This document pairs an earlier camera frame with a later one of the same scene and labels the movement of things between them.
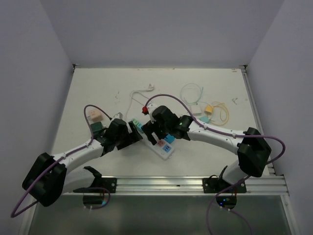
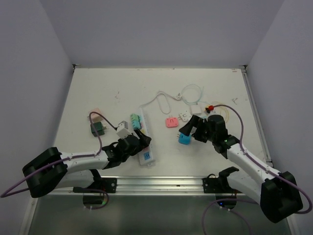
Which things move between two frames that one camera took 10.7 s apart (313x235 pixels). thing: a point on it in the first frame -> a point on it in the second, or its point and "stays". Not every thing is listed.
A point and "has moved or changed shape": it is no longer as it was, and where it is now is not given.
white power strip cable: [151, 88] -> [155, 97]
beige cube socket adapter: [96, 115] stays
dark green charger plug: [96, 127] stays
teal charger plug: [139, 127] has moved or changed shape
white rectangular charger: [196, 110] stays
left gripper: [131, 137] -> [144, 140]
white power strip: [165, 150] -> [146, 158]
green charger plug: [136, 121] has moved or changed shape
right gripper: [147, 130] -> [194, 122]
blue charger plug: [170, 139] -> [185, 139]
